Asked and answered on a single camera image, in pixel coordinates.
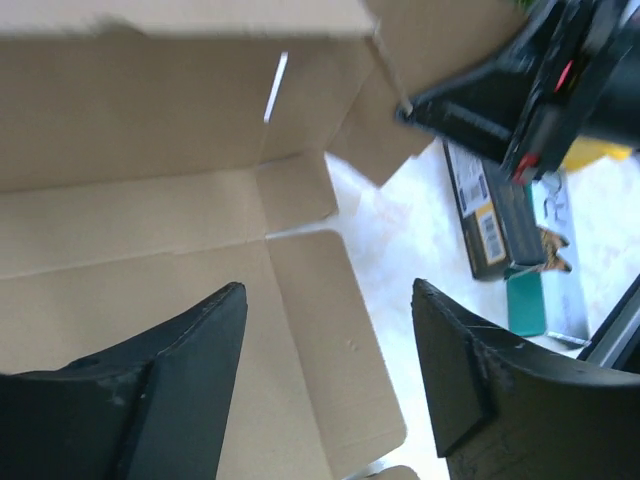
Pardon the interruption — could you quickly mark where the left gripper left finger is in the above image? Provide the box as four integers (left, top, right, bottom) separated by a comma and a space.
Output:
1, 282, 248, 479

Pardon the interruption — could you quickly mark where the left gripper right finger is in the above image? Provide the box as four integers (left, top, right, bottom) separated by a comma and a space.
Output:
411, 279, 639, 479

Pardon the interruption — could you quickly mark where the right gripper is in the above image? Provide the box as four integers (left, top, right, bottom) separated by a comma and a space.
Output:
396, 1, 639, 183

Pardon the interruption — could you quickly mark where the brown cardboard box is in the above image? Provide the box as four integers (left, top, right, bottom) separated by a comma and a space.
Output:
1, 1, 526, 479

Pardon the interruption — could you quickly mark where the yellow plastic tray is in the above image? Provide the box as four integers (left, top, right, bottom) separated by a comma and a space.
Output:
562, 137, 633, 172

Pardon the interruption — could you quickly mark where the black rectangular bar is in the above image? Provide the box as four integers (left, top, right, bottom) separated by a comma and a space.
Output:
443, 142, 546, 282

